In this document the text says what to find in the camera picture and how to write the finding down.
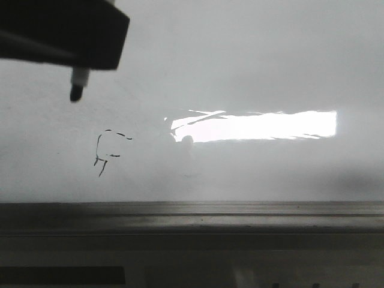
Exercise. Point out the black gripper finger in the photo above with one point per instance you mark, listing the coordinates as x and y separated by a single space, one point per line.
88 34

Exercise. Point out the black and white whiteboard marker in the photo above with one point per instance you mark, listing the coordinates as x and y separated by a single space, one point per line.
79 80

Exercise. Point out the white whiteboard with metal frame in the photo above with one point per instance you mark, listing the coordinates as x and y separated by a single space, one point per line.
223 116

